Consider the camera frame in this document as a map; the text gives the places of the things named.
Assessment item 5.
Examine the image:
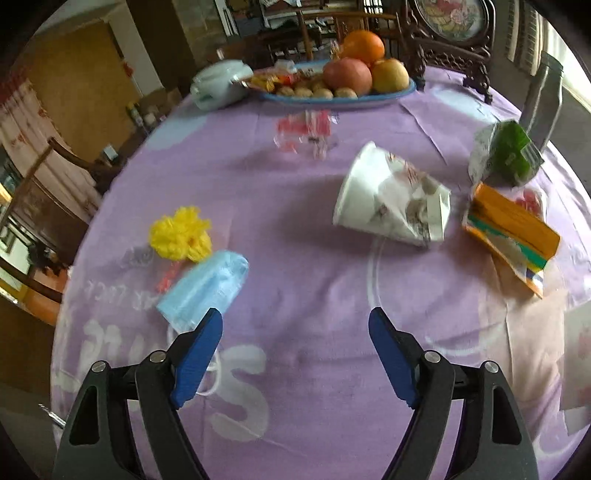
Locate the cluttered background shelf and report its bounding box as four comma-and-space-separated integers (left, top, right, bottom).
226, 0, 407, 61

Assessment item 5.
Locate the torn orange carton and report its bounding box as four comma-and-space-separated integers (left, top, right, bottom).
462, 181, 561, 300

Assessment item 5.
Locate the yellow foam fruit net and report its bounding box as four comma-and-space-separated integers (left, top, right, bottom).
149, 206, 213, 264

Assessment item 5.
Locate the red plastic strip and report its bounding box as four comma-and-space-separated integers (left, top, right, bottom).
156, 264, 180, 295

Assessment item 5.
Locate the brown wooden door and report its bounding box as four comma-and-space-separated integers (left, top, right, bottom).
18, 21, 144, 162

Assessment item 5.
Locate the red patterned curtain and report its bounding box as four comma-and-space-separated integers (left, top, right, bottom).
0, 78, 102, 222

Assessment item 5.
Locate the dark wooden glass cabinet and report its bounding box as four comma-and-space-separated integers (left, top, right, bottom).
127, 0, 232, 100

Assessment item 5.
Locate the pile of snacks and nuts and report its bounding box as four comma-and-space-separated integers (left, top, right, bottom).
249, 62, 358, 100

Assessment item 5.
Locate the blue oval fruit plate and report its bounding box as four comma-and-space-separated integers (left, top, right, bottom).
252, 65, 419, 109

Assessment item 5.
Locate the orange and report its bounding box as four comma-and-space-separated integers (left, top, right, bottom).
341, 30, 386, 65

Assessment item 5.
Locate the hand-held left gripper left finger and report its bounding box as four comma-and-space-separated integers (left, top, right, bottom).
52, 307, 223, 480

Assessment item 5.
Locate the dark wooden chair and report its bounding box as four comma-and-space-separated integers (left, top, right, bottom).
0, 136, 125, 305

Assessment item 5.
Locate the stainless steel bottle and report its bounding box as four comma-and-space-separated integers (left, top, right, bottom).
521, 51, 565, 148

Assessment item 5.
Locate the crushed white paper cup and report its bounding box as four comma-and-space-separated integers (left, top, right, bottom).
332, 141, 452, 247

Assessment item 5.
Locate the green and white packet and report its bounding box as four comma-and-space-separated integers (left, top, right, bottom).
468, 120, 546, 186

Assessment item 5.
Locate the yellow apple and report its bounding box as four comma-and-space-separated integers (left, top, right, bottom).
372, 58, 411, 93

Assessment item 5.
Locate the blue face mask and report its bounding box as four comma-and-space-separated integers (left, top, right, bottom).
156, 250, 250, 398

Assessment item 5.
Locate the clear red candy wrapper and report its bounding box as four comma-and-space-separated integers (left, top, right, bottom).
273, 110, 340, 160

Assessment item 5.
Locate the purple printed tablecloth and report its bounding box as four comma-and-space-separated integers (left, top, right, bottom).
50, 62, 591, 480

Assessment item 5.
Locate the red apple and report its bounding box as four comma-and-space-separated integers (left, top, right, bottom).
322, 58, 374, 94

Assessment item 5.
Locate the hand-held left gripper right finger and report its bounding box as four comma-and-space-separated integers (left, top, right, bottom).
368, 307, 539, 480

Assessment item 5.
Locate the round embroidered wooden table screen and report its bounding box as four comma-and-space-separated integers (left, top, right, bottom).
402, 0, 497, 104

